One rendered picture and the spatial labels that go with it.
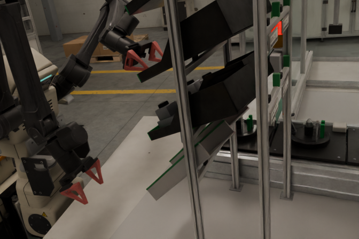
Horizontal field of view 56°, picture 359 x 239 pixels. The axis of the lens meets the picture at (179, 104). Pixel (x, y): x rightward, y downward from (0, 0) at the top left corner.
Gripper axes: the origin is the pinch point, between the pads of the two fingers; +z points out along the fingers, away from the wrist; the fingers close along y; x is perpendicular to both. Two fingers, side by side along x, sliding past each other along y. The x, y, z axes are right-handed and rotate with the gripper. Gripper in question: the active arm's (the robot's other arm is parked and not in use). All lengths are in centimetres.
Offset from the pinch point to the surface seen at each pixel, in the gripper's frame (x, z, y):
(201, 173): 8.7, 32.6, -19.5
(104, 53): 271, -346, 365
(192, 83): -0.9, 14.3, -0.5
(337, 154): 11, 60, 25
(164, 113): 0.7, 16.8, -17.5
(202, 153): 0.8, 31.8, -22.2
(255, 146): 21.6, 36.0, 20.0
